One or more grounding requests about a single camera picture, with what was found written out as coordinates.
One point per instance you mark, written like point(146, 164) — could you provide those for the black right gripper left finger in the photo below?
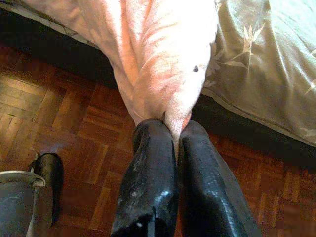
point(148, 185)

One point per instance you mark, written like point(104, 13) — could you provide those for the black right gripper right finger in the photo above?
point(209, 192)

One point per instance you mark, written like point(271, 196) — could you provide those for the pink cartoon print blanket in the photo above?
point(160, 61)

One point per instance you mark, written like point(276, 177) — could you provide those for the bed with grey floral sheet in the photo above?
point(259, 74)

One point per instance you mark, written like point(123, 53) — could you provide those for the silver right robot leg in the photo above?
point(19, 202)

